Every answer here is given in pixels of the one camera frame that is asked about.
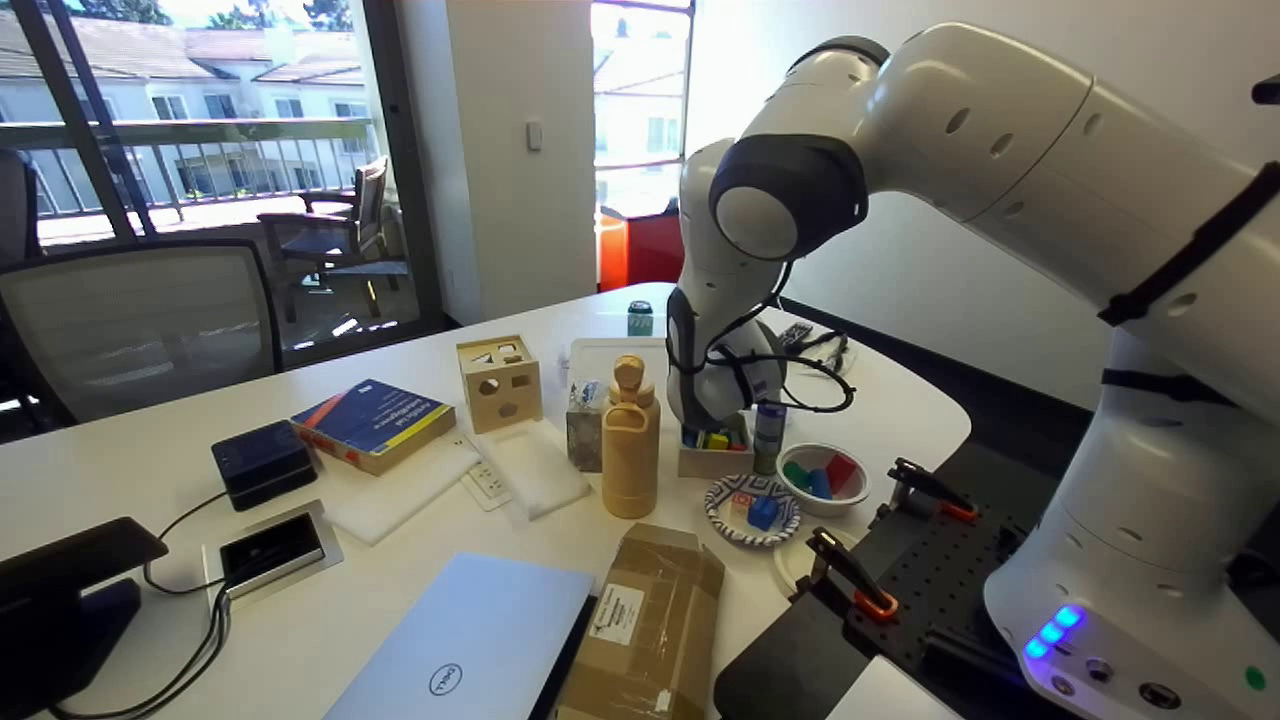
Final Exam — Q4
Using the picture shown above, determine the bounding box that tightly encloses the brown cardboard box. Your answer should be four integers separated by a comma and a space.
553, 523, 724, 720

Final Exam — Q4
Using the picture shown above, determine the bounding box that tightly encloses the black power box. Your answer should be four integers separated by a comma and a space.
211, 421, 317, 514

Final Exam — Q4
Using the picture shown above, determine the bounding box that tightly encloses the blue block in bowl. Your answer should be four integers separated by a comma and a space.
803, 472, 834, 501

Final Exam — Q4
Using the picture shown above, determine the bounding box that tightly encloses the orange black clamp right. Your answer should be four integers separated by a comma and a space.
888, 458, 982, 523

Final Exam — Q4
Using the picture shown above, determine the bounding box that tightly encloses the green block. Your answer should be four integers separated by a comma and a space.
785, 460, 811, 493

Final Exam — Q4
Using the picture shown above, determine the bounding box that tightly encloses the black phone on pad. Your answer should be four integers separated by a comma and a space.
215, 504, 342, 600

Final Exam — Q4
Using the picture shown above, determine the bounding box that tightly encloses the silver Dell laptop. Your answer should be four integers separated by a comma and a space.
324, 553, 591, 720

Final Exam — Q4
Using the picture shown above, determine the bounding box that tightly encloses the clear plastic box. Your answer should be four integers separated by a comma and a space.
677, 417, 753, 481

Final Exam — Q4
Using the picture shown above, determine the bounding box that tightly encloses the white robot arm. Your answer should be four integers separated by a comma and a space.
667, 22, 1280, 720

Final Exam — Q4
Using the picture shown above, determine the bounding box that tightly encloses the wooden shape sorter box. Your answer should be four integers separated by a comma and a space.
458, 338, 540, 433

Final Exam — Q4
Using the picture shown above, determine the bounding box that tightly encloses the orange black clamp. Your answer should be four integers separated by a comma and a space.
888, 458, 982, 523
809, 530, 902, 623

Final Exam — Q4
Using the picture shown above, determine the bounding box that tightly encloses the blue book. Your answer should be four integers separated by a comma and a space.
294, 382, 458, 478

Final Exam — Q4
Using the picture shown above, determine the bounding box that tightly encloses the small printed bottle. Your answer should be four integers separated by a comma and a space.
753, 400, 789, 478

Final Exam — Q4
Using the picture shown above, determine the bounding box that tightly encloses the black office chair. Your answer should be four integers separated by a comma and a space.
0, 241, 280, 421

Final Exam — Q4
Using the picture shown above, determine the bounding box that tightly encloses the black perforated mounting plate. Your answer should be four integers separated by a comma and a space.
796, 460, 1044, 706

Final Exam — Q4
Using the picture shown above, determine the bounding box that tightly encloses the blue block on plate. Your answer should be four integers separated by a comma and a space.
747, 498, 781, 530

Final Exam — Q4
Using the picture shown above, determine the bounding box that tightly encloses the red block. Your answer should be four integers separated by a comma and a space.
829, 453, 859, 489

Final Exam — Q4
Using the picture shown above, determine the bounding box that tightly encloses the tan wooden bottle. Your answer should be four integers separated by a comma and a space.
602, 356, 661, 520

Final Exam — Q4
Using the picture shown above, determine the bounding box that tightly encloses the orange black clamp left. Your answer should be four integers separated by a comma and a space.
809, 530, 902, 623

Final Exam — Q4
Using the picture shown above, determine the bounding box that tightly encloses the white paper bowl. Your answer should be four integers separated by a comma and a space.
775, 446, 868, 518

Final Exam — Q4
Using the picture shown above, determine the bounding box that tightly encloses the black monitor stand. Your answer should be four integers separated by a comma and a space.
0, 518, 164, 720

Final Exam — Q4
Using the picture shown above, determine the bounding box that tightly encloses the white paper sheet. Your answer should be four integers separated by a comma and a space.
324, 442, 479, 545

